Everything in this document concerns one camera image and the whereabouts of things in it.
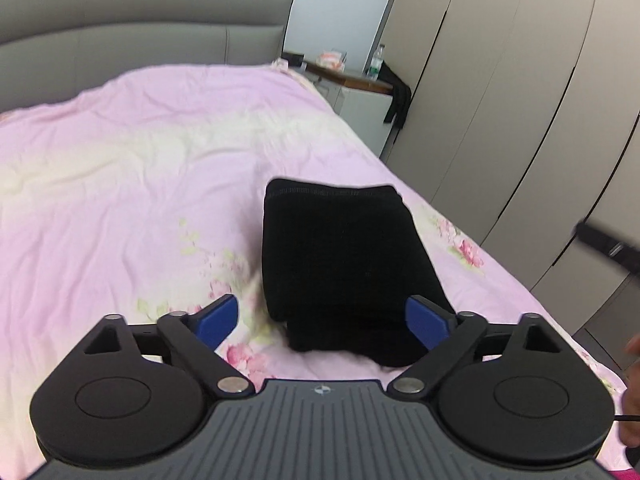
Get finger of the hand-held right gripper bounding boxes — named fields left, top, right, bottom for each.
left=574, top=219, right=640, bottom=275

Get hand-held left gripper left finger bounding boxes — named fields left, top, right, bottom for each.
left=82, top=294, right=253, bottom=396

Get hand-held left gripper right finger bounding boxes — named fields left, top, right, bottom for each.
left=387, top=296, right=563, bottom=396

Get black pants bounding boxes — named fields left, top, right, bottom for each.
left=262, top=177, right=457, bottom=367

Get person's right hand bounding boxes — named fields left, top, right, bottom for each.
left=619, top=332, right=640, bottom=445

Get pink floral duvet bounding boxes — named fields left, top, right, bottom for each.
left=0, top=62, right=631, bottom=480

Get beige wardrobe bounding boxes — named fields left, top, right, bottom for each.
left=380, top=0, right=640, bottom=371

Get black hanging cloth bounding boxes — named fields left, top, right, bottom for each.
left=380, top=60, right=412, bottom=128

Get wooden top nightstand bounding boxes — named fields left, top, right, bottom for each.
left=282, top=51, right=401, bottom=158

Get plastic water bottle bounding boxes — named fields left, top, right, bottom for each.
left=366, top=44, right=386, bottom=81

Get small clear container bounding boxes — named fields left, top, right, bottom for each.
left=317, top=50, right=347, bottom=72

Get grey padded headboard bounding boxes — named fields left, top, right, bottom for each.
left=0, top=0, right=295, bottom=113

